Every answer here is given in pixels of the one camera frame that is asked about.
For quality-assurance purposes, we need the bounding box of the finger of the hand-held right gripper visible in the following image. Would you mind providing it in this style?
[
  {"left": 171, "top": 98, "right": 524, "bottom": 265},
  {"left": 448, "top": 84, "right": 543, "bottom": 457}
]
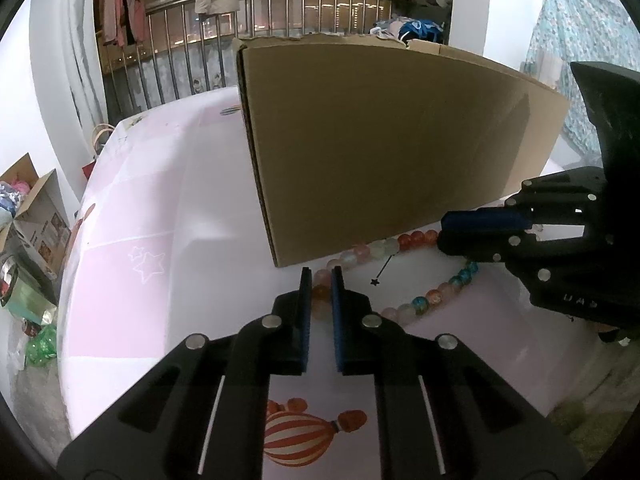
[
  {"left": 440, "top": 166, "right": 607, "bottom": 232},
  {"left": 435, "top": 225, "right": 613, "bottom": 281}
]

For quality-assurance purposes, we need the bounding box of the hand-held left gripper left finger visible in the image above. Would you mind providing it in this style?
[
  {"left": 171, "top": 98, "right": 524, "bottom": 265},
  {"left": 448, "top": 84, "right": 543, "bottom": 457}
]
[{"left": 56, "top": 266, "right": 313, "bottom": 480}]

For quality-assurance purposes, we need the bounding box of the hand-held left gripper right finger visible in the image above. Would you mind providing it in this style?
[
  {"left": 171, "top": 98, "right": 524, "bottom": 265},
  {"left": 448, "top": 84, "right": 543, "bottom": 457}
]
[{"left": 330, "top": 265, "right": 586, "bottom": 480}]

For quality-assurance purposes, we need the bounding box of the multicolour bead bracelet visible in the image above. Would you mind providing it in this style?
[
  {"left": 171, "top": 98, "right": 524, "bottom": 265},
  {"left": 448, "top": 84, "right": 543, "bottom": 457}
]
[{"left": 311, "top": 230, "right": 481, "bottom": 318}]

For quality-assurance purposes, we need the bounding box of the large brown cardboard box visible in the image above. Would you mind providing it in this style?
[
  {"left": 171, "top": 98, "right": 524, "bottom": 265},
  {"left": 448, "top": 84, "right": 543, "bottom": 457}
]
[{"left": 235, "top": 35, "right": 572, "bottom": 268}]

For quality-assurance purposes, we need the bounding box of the teal floral cloth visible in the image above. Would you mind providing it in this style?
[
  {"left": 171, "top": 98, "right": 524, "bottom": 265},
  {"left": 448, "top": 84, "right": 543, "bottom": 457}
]
[{"left": 520, "top": 0, "right": 640, "bottom": 156}]

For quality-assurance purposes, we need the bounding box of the pink printed tablecloth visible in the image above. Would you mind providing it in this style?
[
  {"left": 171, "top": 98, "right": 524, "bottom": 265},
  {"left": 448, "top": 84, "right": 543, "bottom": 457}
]
[{"left": 57, "top": 85, "right": 640, "bottom": 480}]

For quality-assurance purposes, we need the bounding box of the blue bag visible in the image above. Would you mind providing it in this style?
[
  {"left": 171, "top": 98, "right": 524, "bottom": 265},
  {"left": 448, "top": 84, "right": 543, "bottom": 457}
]
[{"left": 400, "top": 17, "right": 446, "bottom": 46}]

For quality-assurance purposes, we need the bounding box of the green white fuzzy garment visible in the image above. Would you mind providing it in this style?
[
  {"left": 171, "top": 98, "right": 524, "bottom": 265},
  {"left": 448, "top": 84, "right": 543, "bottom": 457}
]
[{"left": 545, "top": 332, "right": 640, "bottom": 461}]

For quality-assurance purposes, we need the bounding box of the green plastic bag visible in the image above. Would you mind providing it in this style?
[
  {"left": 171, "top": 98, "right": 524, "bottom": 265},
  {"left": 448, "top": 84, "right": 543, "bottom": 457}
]
[{"left": 25, "top": 325, "right": 58, "bottom": 366}]

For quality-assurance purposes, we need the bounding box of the printed cardboard box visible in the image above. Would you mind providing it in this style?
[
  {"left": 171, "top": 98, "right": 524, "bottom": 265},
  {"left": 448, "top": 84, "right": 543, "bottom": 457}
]
[{"left": 0, "top": 152, "right": 73, "bottom": 281}]

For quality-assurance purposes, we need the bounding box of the green blender cup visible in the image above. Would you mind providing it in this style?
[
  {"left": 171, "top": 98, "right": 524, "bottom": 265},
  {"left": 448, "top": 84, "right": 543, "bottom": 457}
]
[{"left": 0, "top": 255, "right": 58, "bottom": 326}]

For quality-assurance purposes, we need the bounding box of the metal balcony railing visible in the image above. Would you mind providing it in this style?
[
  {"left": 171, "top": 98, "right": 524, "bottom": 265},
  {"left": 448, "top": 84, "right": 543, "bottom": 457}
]
[{"left": 97, "top": 0, "right": 401, "bottom": 126}]

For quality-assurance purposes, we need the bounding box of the colourful plastic bag bundle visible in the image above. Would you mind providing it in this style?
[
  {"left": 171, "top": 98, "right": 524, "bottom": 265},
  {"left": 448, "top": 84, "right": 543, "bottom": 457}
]
[{"left": 0, "top": 177, "right": 33, "bottom": 226}]

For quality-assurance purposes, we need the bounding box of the red hanging garment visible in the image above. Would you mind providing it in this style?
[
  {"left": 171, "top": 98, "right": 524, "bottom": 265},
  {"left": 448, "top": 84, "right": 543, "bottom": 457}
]
[{"left": 97, "top": 0, "right": 151, "bottom": 48}]

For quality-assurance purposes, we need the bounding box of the white curtain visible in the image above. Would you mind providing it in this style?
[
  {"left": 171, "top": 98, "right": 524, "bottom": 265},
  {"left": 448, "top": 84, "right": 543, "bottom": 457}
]
[{"left": 30, "top": 0, "right": 108, "bottom": 131}]

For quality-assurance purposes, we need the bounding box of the paper bag with handles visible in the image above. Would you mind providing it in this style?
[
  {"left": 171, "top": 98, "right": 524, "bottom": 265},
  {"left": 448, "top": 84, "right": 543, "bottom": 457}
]
[{"left": 82, "top": 122, "right": 118, "bottom": 181}]

